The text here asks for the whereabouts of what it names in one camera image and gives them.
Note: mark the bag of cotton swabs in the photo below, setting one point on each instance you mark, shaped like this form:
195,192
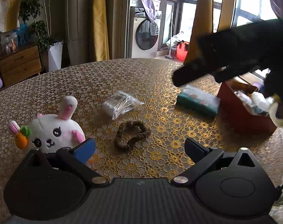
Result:
120,103

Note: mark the white bunny plush toy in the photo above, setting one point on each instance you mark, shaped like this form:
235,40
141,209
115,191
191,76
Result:
49,132

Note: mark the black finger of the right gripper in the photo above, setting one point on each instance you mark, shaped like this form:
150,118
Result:
194,70

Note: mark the purple cloth on washer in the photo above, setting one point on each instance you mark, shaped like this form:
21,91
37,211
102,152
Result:
150,10

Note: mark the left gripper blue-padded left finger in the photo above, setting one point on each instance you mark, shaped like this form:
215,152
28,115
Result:
74,159

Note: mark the brown leather chair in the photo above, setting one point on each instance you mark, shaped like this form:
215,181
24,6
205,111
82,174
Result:
203,24

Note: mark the red storage box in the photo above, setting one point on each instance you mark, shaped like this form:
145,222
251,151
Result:
238,116

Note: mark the white planter with plant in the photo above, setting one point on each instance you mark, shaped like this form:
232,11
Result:
51,46

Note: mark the washing machine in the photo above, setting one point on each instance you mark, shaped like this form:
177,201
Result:
143,35

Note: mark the green tissue pack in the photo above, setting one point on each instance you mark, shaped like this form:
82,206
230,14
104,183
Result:
194,99

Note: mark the wooden drawer cabinet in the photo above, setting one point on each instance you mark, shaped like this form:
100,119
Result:
20,65

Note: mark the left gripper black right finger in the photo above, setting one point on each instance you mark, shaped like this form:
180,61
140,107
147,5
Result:
204,158

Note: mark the red bucket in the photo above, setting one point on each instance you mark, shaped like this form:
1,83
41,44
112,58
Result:
182,50

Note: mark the yellow curtain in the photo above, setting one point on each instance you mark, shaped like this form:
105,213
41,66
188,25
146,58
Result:
100,31

